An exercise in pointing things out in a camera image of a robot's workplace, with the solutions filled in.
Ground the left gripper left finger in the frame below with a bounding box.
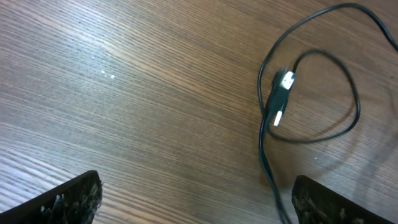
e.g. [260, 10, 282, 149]
[1, 170, 103, 224]

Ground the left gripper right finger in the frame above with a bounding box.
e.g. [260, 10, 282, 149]
[292, 175, 393, 224]

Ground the thin black usb cable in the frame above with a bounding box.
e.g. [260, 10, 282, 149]
[257, 2, 398, 224]

